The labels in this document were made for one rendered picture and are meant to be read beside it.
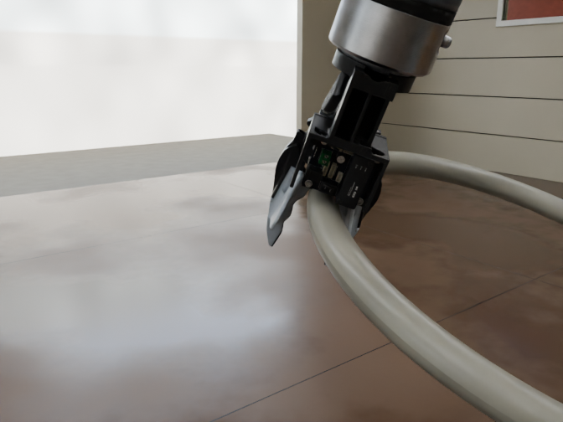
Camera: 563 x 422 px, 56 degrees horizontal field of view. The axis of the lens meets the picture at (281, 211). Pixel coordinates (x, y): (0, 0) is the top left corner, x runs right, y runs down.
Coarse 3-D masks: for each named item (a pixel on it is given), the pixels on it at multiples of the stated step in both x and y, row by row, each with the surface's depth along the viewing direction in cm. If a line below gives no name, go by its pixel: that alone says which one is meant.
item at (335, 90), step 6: (342, 72) 48; (342, 78) 48; (348, 78) 48; (336, 84) 48; (342, 84) 48; (330, 90) 52; (336, 90) 48; (342, 90) 47; (330, 96) 49; (336, 96) 48; (324, 102) 55; (330, 102) 50; (336, 102) 49; (324, 108) 52; (330, 108) 51
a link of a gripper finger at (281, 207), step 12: (288, 180) 52; (300, 180) 50; (276, 192) 53; (288, 192) 51; (300, 192) 53; (276, 204) 53; (288, 204) 53; (276, 216) 50; (288, 216) 54; (276, 228) 55
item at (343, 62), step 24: (360, 72) 41; (360, 96) 44; (384, 96) 42; (312, 120) 47; (336, 120) 43; (360, 120) 43; (312, 144) 46; (336, 144) 44; (360, 144) 45; (384, 144) 47; (312, 168) 46; (336, 168) 46; (360, 168) 45; (384, 168) 44; (336, 192) 47; (360, 192) 46
